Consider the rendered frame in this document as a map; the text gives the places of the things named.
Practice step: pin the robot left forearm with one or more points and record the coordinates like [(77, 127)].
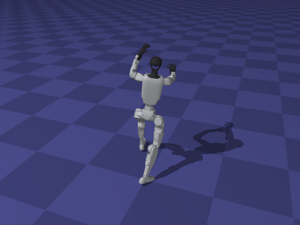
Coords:
[(134, 65)]

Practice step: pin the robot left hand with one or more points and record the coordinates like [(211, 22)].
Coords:
[(142, 50)]

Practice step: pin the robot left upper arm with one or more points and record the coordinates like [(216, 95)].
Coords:
[(137, 76)]

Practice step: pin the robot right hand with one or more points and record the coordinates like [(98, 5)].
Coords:
[(172, 67)]

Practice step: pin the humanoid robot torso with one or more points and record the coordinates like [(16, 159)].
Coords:
[(151, 93)]

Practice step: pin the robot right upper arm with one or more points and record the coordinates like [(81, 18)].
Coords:
[(168, 80)]

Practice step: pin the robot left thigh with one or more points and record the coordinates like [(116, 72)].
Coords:
[(138, 116)]

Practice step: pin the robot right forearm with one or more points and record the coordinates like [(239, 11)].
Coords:
[(173, 75)]

